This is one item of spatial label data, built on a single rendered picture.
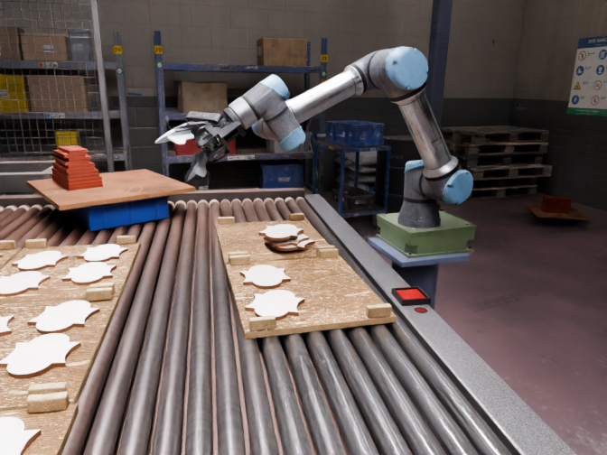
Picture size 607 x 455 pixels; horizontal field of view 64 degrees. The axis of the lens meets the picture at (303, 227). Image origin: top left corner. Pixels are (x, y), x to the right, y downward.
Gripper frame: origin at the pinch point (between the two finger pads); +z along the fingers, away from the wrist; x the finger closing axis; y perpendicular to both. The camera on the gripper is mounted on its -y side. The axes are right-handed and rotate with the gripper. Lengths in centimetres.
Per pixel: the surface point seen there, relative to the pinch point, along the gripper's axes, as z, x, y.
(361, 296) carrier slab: -17, 31, 48
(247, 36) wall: -150, 233, -414
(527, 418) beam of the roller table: -21, 14, 94
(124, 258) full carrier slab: 28.9, 23.2, -6.8
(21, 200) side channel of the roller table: 63, 42, -95
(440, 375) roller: -16, 17, 78
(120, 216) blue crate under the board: 28, 39, -43
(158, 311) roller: 23.7, 12.3, 26.9
